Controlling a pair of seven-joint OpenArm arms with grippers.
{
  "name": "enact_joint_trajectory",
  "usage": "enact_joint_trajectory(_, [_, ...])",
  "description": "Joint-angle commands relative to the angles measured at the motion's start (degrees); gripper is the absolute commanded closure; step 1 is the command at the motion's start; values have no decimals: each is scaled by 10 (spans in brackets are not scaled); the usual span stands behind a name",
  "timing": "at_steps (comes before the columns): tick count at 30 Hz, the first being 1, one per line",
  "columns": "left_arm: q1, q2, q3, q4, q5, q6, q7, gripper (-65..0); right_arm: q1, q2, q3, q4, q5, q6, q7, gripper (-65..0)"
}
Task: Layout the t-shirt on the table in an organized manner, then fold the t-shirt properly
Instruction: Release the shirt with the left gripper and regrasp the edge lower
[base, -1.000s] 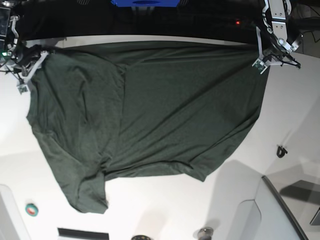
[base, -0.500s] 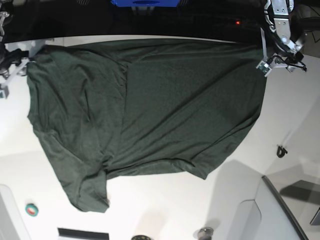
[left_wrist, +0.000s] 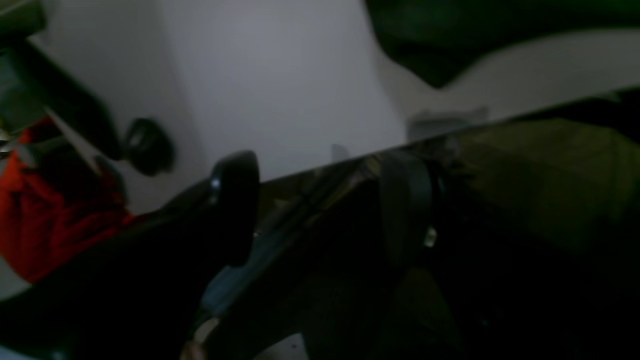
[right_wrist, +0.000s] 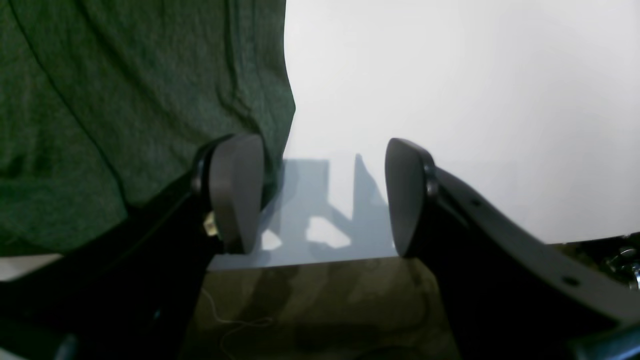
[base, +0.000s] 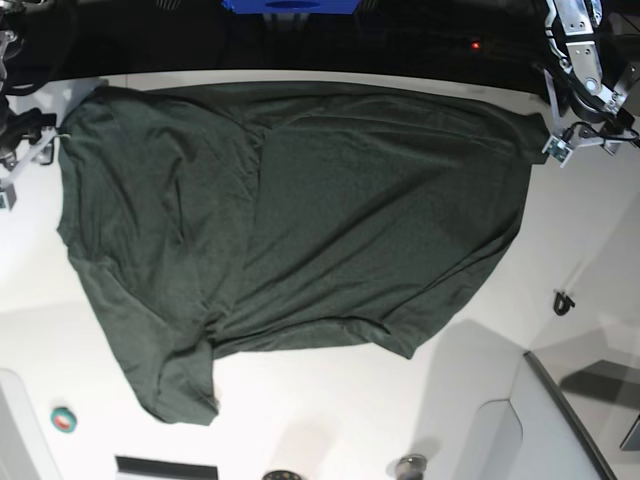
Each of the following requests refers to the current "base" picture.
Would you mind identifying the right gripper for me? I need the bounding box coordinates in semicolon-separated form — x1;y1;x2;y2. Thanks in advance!
1;107;57;188

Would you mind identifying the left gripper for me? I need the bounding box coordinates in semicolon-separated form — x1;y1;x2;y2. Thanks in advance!
544;74;639;155

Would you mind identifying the dark green t-shirt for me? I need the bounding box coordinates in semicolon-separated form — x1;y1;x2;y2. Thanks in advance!
58;82;548;426

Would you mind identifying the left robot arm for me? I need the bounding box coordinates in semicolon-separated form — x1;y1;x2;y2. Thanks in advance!
543;1;639;164

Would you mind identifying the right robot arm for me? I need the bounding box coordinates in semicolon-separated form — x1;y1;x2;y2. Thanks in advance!
1;1;78;193

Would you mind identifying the black clip on table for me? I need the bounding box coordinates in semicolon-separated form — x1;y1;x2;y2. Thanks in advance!
552;291;576;317

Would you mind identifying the grey round knob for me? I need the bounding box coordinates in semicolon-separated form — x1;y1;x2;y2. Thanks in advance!
394;454;428;480

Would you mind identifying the black round dial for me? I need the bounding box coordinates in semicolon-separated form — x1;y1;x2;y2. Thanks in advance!
262;470;302;480

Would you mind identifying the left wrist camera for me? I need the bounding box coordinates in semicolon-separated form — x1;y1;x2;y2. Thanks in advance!
542;134;574;167

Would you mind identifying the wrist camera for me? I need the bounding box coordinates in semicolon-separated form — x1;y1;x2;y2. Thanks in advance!
0;185;17;211
542;134;574;167

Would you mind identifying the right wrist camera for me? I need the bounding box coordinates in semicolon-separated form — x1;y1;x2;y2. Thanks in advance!
0;185;17;211

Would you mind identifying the blue mount plate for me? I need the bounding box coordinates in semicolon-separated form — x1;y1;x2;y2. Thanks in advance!
222;0;360;15

